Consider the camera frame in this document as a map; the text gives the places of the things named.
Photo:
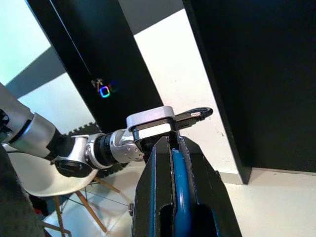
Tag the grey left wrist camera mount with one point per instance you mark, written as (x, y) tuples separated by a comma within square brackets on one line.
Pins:
[(148, 114)]

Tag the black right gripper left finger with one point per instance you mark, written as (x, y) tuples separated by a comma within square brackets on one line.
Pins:
[(148, 185)]

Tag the white plastic chair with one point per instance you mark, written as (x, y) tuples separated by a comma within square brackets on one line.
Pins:
[(49, 185)]

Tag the black door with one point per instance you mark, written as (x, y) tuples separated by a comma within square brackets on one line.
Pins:
[(259, 86)]

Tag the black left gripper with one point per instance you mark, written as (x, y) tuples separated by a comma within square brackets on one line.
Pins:
[(146, 144)]

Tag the blue plastic hanger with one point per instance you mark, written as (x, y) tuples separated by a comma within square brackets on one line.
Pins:
[(181, 185)]

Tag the glossy black wall panel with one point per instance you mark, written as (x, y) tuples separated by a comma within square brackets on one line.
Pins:
[(98, 49)]

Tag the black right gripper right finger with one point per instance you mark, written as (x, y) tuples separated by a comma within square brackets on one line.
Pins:
[(209, 197)]

